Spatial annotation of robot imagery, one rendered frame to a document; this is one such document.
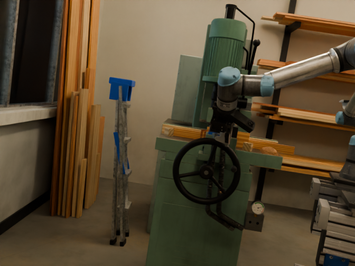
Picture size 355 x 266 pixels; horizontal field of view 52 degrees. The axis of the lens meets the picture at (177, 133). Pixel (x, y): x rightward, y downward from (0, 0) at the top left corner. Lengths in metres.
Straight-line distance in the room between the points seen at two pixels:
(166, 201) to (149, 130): 2.54
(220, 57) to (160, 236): 0.91
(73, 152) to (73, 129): 0.19
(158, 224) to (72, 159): 1.35
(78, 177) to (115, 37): 1.87
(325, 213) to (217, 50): 0.88
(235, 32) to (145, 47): 2.55
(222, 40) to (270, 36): 2.57
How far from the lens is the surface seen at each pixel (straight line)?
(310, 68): 1.47
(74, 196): 3.13
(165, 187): 1.79
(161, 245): 1.88
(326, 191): 2.05
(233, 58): 1.83
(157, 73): 4.26
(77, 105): 3.00
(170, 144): 1.75
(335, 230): 1.58
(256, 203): 1.74
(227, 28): 1.83
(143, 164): 4.35
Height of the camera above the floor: 1.12
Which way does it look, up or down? 6 degrees down
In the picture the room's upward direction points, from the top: 9 degrees clockwise
